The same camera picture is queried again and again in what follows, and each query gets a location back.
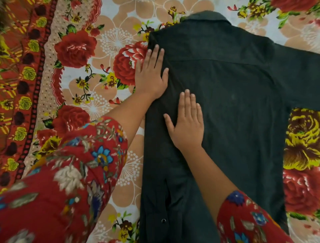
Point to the person's right hand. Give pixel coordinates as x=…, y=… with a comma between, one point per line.
x=187, y=130

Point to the person's left hand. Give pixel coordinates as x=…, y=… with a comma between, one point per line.
x=150, y=77

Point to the black shirt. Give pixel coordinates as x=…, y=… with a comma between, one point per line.
x=237, y=125

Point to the bed with floral sheet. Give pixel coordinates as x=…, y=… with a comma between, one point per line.
x=87, y=87

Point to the person's right forearm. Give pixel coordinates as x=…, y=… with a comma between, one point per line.
x=210, y=180

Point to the person's left forearm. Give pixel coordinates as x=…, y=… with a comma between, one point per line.
x=130, y=115

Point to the red floral dress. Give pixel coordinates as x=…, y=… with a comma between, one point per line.
x=62, y=187

